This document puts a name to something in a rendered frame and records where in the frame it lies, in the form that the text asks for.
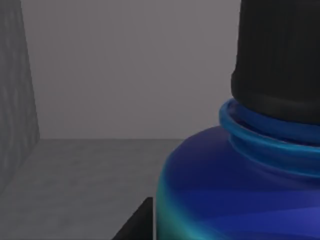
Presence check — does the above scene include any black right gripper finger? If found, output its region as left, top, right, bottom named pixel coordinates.
left=111, top=196, right=154, bottom=240

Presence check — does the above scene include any grey cabinet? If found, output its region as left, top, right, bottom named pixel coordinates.
left=0, top=0, right=41, bottom=198

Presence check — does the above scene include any blue bottle with black cap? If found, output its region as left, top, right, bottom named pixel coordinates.
left=155, top=0, right=320, bottom=240

